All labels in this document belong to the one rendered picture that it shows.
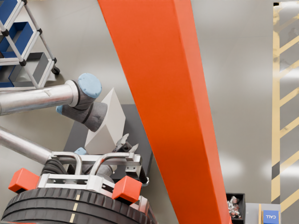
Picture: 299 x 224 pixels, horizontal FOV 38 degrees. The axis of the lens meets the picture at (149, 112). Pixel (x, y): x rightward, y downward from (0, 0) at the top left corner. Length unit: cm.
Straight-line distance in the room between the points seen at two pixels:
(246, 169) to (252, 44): 121
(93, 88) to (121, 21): 151
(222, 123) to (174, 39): 221
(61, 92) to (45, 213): 96
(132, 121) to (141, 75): 185
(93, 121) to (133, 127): 35
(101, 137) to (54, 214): 116
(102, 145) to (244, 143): 96
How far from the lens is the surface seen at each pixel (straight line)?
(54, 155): 194
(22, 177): 174
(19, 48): 351
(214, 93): 334
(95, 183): 164
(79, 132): 297
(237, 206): 211
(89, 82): 245
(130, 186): 160
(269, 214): 219
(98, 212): 155
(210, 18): 404
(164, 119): 116
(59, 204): 157
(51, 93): 236
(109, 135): 262
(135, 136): 280
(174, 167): 135
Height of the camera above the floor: 241
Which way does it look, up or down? 46 degrees down
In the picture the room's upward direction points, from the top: 19 degrees counter-clockwise
